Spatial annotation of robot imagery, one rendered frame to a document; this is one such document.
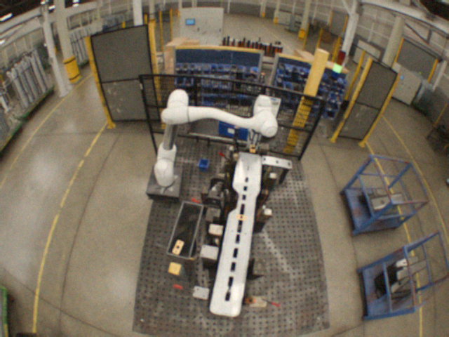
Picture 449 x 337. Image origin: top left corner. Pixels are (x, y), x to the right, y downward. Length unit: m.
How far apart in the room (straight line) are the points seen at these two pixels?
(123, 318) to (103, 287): 0.45
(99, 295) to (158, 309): 1.18
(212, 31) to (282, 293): 7.68
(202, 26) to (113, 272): 7.59
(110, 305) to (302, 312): 2.05
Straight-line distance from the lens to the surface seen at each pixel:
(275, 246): 1.72
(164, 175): 1.62
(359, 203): 3.31
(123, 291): 2.49
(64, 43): 8.33
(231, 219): 1.40
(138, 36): 3.15
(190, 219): 1.23
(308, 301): 1.76
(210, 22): 7.72
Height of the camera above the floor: 2.27
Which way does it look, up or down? 50 degrees down
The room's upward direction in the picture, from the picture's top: 6 degrees clockwise
